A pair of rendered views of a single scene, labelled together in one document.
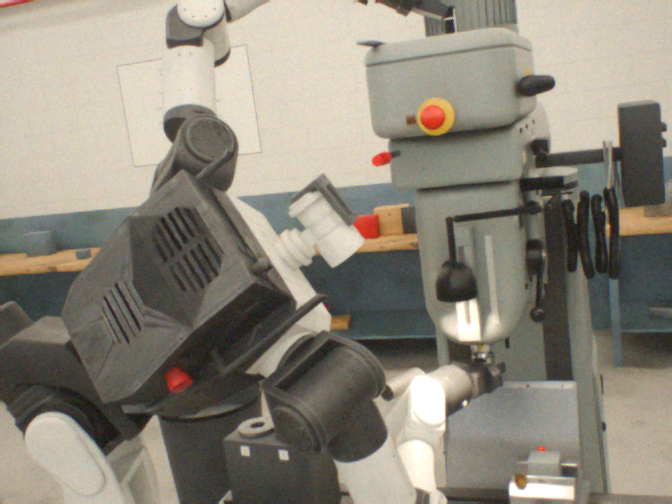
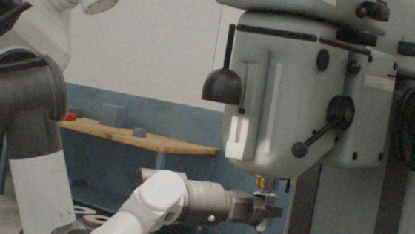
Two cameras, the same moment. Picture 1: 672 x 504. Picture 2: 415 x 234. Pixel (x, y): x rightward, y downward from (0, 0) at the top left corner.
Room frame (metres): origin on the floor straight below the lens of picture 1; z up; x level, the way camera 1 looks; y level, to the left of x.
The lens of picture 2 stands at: (-0.01, -0.63, 1.48)
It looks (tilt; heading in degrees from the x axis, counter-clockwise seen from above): 3 degrees down; 18
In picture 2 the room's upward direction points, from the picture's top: 9 degrees clockwise
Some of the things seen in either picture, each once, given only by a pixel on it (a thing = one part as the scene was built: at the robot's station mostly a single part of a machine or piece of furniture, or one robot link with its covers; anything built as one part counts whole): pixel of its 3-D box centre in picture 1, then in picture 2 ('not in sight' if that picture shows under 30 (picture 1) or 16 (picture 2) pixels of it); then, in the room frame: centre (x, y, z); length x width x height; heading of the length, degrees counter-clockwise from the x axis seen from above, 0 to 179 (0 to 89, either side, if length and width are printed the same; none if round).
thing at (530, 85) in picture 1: (537, 84); not in sight; (1.50, -0.42, 1.79); 0.45 x 0.04 x 0.04; 160
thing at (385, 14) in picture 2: (538, 149); (368, 12); (1.53, -0.42, 1.66); 0.12 x 0.04 x 0.04; 160
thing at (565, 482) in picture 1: (542, 491); not in sight; (1.43, -0.35, 1.00); 0.12 x 0.06 x 0.04; 68
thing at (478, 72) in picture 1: (458, 84); not in sight; (1.53, -0.28, 1.81); 0.47 x 0.26 x 0.16; 160
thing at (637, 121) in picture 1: (642, 151); not in sight; (1.69, -0.69, 1.62); 0.20 x 0.09 x 0.21; 160
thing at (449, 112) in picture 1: (436, 116); not in sight; (1.30, -0.19, 1.76); 0.06 x 0.02 x 0.06; 70
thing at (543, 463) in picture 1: (545, 470); not in sight; (1.48, -0.37, 1.02); 0.06 x 0.05 x 0.06; 68
